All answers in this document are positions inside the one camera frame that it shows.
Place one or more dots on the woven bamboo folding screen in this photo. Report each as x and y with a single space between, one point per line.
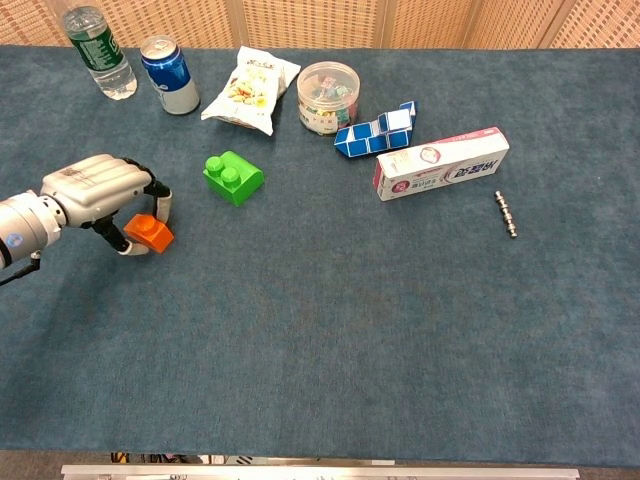
320 22

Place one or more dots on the silver aluminium rail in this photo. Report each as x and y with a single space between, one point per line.
320 472

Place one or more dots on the blue and white snake puzzle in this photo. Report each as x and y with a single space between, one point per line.
380 132

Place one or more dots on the orange toy brick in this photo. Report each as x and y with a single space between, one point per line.
152 232

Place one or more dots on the blue and silver drink can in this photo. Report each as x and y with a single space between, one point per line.
170 80

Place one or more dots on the white and pink toothpaste box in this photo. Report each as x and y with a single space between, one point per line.
440 165

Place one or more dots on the silver metal beaded rod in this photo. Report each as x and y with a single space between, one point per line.
506 214

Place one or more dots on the blue-grey table cloth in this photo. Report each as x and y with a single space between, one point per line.
320 300

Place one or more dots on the white snack bag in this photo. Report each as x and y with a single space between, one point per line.
250 90

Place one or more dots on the green toy brick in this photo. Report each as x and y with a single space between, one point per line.
237 182

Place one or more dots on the clear green-label water bottle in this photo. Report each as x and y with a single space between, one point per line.
100 52

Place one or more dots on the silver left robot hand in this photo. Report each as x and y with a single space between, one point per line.
95 187

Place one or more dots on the clear round plastic jar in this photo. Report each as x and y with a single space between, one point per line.
327 97

